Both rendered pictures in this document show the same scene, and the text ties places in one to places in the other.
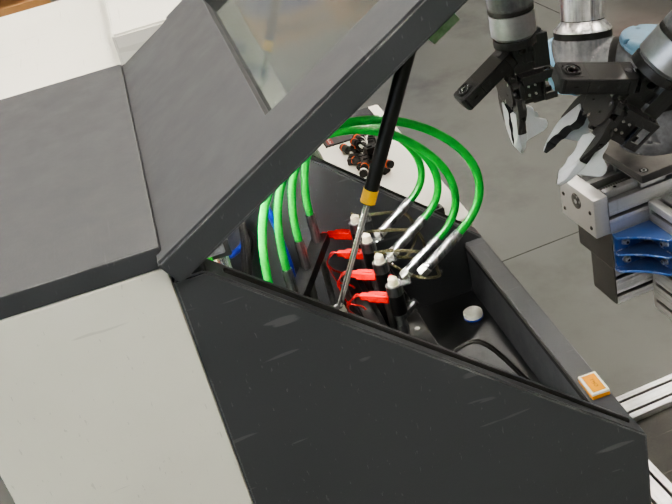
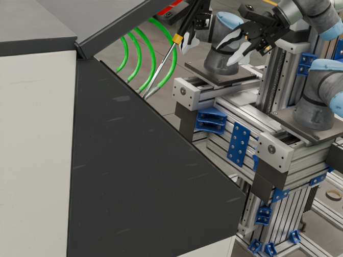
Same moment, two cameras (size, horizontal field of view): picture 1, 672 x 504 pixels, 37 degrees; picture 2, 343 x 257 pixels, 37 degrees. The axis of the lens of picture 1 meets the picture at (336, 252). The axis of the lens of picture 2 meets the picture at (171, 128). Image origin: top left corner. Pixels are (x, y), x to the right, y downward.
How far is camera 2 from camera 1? 54 cm
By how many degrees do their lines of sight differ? 26
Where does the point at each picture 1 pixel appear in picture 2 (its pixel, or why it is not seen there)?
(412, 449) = (154, 187)
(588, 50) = not seen: hidden behind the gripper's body
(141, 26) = not seen: outside the picture
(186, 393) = (59, 132)
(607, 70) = (263, 12)
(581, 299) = not seen: hidden behind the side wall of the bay
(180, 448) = (44, 168)
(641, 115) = (271, 38)
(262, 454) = (84, 179)
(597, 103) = (252, 28)
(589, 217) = (189, 99)
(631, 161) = (212, 75)
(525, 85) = (197, 19)
